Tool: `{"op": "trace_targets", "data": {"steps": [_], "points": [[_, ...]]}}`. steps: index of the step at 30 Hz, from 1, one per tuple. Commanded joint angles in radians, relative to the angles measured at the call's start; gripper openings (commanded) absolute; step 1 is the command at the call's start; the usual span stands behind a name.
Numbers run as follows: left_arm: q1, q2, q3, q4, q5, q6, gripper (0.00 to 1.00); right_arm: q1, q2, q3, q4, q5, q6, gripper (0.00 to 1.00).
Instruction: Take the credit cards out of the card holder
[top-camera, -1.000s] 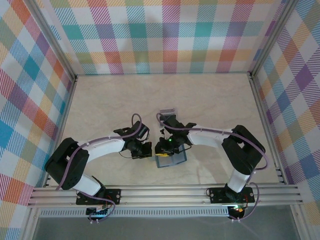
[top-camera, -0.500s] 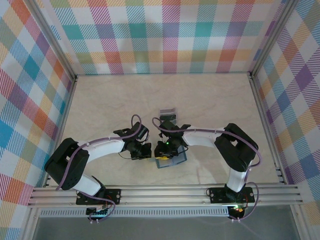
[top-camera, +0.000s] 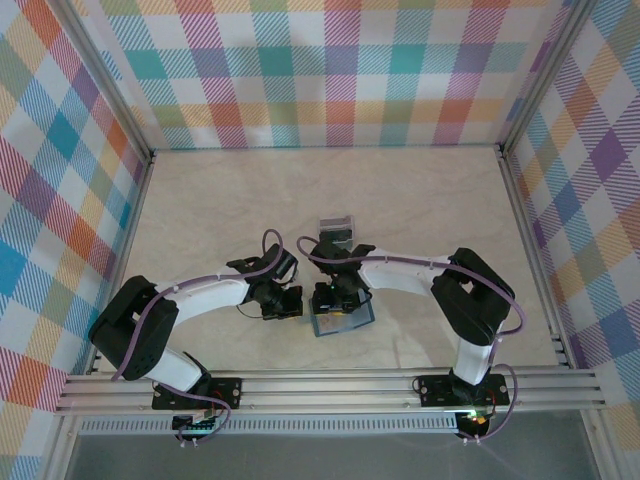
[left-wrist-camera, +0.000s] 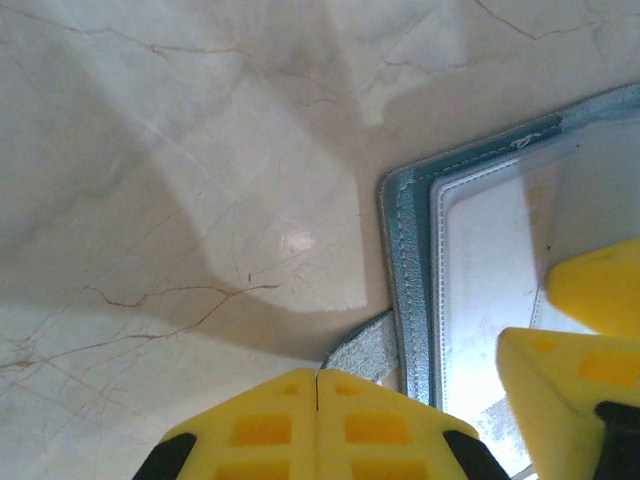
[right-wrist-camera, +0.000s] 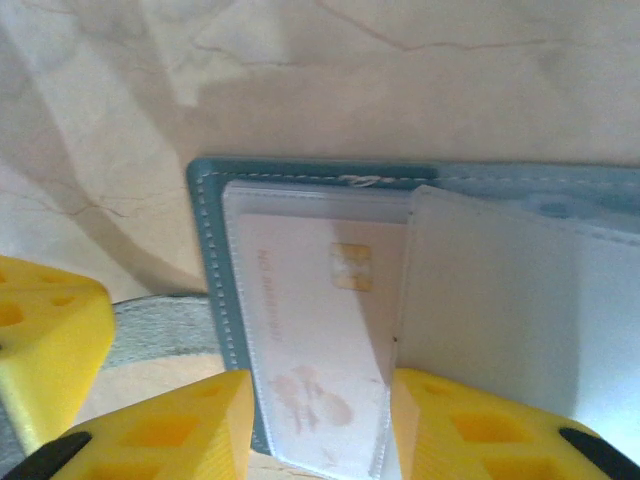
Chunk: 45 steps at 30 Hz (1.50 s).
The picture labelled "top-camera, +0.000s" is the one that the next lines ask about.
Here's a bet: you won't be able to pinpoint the teal card holder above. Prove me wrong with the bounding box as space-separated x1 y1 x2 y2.
308 297 376 340

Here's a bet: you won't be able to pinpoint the pale pink printed card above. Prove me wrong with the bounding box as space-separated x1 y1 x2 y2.
314 313 346 334

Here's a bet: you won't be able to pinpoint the clear plastic tray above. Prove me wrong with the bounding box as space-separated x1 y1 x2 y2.
317 213 357 247

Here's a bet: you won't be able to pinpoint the black controller board green lights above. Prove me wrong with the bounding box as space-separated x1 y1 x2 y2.
172 409 224 435

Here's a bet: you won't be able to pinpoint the orange controller board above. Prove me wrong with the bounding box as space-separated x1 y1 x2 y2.
459 408 497 432

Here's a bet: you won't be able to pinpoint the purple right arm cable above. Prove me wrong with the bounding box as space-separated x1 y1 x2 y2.
296 235 529 446

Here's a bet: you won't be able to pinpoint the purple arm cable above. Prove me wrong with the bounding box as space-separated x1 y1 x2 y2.
110 228 287 447
296 235 529 446

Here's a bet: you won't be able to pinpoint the aluminium mounting rail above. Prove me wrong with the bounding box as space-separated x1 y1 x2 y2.
53 367 609 415

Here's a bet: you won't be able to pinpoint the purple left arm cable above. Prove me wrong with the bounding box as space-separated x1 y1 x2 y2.
110 228 287 447

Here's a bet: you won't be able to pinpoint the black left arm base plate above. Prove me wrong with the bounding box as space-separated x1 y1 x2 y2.
151 377 244 411

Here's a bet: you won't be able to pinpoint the slotted grey cable duct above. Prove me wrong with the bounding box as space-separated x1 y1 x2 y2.
77 413 461 436

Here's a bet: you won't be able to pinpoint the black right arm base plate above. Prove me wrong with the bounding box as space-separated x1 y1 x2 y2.
418 373 511 407

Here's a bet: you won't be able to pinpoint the aluminium side rail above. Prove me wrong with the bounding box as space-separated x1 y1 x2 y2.
497 144 574 371
84 149 157 376

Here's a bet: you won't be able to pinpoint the aluminium frame leg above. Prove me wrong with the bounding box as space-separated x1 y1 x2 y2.
582 412 619 480
42 414 84 480

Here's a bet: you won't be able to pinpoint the aluminium frame post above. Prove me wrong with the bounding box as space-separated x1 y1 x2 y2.
497 0 601 161
52 0 157 164

